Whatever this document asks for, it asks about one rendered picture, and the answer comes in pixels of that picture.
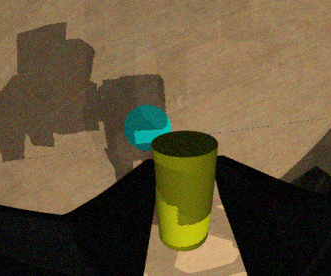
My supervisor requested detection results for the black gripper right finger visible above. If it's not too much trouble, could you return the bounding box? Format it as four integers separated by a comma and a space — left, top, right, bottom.
214, 155, 331, 276

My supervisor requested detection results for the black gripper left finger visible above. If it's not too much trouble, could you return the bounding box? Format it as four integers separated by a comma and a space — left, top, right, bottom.
0, 159, 156, 276

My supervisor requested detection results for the yellow cylinder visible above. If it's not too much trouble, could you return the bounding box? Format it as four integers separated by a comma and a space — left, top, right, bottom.
150, 131, 218, 251

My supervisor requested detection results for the cyan circle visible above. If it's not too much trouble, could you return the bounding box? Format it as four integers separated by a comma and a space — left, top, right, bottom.
125, 105, 172, 151

